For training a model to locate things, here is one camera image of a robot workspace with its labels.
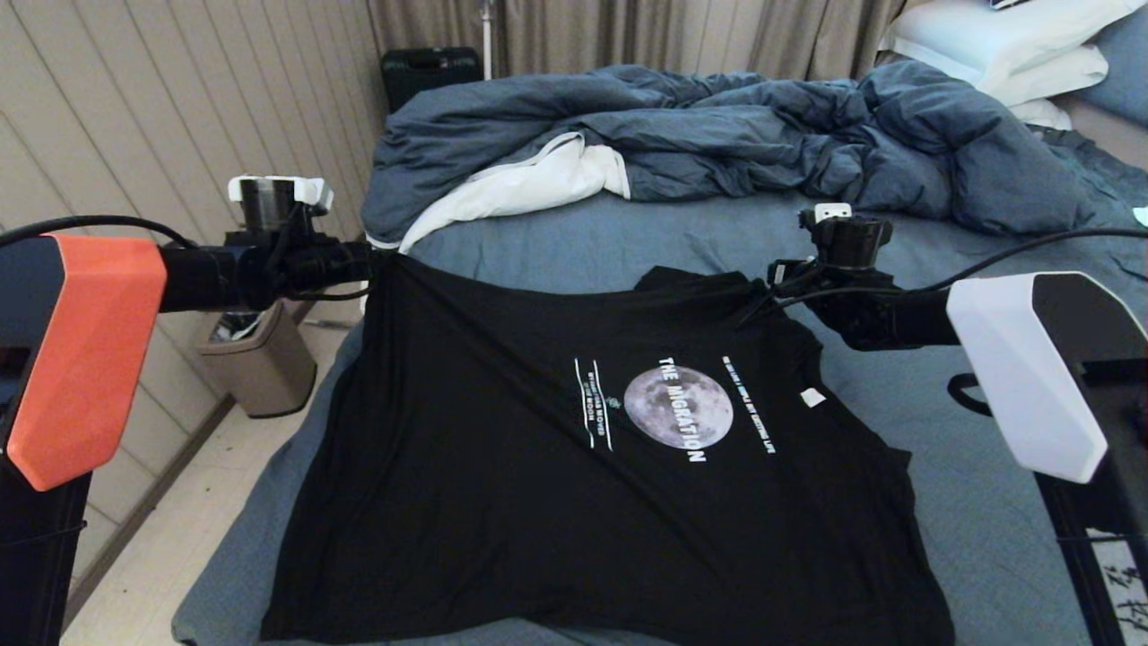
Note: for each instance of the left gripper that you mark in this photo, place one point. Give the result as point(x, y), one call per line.
point(332, 265)

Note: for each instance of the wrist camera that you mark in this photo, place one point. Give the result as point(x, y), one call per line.
point(847, 238)
point(269, 196)

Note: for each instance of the large white pillow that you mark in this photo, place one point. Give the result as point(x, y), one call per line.
point(987, 31)

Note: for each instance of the blue pillow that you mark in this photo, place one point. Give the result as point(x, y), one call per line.
point(1121, 72)

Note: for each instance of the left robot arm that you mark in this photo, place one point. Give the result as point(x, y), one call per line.
point(85, 350)

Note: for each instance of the black printed t-shirt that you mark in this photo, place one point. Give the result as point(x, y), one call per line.
point(502, 502)

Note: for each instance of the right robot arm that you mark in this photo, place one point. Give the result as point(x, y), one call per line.
point(1022, 377)

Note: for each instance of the black suitcase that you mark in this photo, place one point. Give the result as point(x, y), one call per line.
point(429, 76)

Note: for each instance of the blue duvet with white lining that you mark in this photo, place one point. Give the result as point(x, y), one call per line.
point(744, 135)

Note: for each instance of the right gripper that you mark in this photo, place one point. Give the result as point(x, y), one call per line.
point(812, 283)

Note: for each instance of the brown trash bin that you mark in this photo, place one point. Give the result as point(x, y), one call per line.
point(260, 368)

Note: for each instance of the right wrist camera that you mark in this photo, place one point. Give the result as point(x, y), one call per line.
point(847, 238)

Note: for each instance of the beige curtain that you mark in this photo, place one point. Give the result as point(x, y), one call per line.
point(628, 31)

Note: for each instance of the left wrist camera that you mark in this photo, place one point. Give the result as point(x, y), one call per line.
point(269, 196)

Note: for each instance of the bed with blue sheet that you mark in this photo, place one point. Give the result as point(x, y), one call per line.
point(951, 529)

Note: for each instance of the white pole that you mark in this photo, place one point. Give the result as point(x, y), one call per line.
point(487, 36)

